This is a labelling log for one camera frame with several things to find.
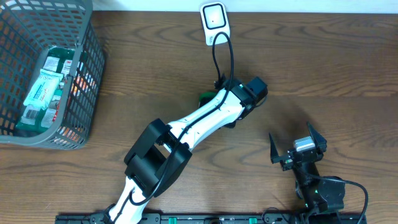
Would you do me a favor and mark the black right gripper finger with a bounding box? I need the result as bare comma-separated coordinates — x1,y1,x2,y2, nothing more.
269,133,280,164
307,122,327,152

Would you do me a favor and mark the green lid seasoning jar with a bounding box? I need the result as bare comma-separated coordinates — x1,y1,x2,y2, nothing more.
198,91,217,108

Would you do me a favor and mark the white toilet wipes pack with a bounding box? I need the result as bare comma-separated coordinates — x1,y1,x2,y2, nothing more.
23,69,64,110

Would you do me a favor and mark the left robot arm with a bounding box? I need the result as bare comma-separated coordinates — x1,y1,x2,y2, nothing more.
103,77,268,223

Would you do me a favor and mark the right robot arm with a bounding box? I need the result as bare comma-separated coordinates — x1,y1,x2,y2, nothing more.
269,124,345,214

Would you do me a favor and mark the white barcode scanner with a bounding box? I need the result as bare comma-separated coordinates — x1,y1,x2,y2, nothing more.
200,2,230,46

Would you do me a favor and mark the red snack packet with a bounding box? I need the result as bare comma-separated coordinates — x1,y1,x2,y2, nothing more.
58,75,93,149

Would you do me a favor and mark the green 3M flat package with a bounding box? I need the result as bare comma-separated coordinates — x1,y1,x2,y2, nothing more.
16,47,75,133

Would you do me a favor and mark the grey plastic mesh basket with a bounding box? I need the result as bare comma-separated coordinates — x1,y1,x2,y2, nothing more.
1,0,105,150

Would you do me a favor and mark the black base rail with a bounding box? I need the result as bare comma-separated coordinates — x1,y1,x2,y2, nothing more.
55,212,398,224

